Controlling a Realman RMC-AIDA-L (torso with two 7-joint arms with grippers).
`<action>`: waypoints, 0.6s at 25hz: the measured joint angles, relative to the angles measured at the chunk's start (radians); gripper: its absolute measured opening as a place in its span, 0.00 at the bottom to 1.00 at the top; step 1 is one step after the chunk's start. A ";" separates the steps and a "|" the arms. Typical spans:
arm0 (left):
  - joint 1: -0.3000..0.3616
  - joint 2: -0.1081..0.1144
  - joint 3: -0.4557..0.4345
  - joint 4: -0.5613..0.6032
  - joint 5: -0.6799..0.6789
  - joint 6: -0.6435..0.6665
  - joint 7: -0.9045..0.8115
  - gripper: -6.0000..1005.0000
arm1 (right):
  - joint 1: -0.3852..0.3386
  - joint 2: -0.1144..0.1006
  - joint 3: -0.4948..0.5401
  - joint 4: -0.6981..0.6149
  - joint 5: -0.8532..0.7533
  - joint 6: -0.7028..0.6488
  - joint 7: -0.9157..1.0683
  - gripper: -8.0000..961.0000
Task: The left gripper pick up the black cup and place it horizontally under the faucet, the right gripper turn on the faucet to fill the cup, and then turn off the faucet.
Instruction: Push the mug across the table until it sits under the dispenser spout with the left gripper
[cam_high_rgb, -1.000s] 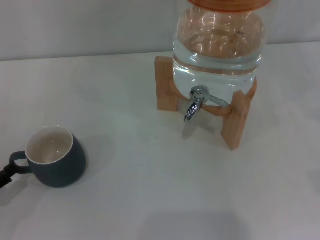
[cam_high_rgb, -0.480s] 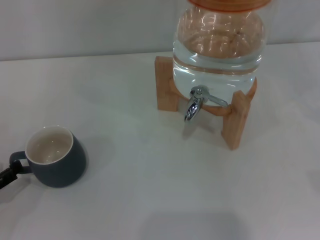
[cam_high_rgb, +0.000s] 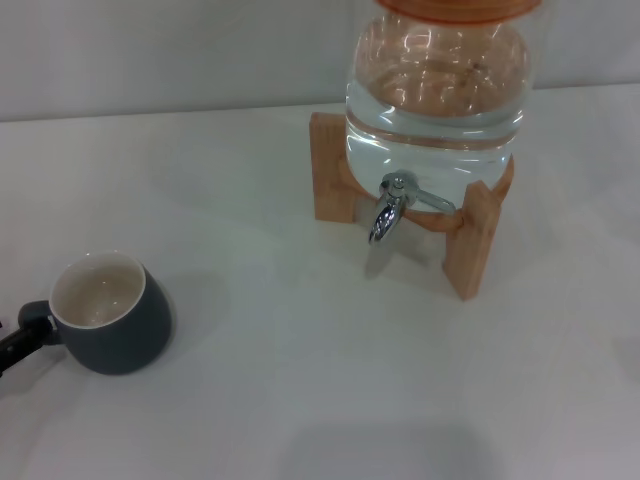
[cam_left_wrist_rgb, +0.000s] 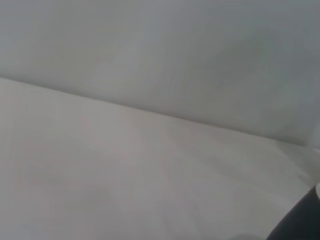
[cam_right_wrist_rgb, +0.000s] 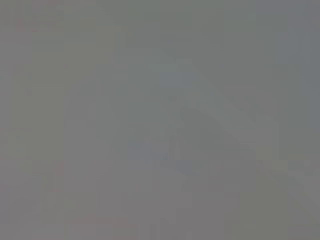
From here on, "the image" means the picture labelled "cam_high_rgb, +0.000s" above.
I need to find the clear glass water dispenser jar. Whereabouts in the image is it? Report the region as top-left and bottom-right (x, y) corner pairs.
(343, 9), (532, 202)

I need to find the black ceramic cup white inside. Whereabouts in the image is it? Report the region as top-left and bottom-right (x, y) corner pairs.
(17, 252), (177, 376)

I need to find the wooden dispenser stand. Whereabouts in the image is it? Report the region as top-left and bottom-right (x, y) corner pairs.
(309, 111), (516, 302)

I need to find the chrome faucet with lever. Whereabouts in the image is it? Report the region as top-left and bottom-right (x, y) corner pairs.
(368, 169), (457, 246)

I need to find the orange dispenser lid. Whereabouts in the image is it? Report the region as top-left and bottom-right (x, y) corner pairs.
(373, 0), (544, 24)

